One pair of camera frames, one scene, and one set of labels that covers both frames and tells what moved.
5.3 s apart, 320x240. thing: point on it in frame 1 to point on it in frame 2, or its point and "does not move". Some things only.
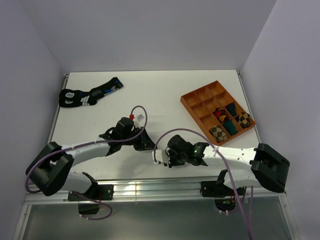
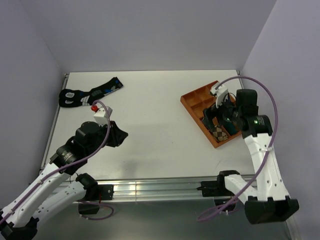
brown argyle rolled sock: (218, 133) does not move
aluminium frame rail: (172, 190) does not move
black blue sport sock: (69, 98) does not move
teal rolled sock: (230, 127) does not move
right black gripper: (172, 163) to (208, 113)
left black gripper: (145, 142) to (117, 135)
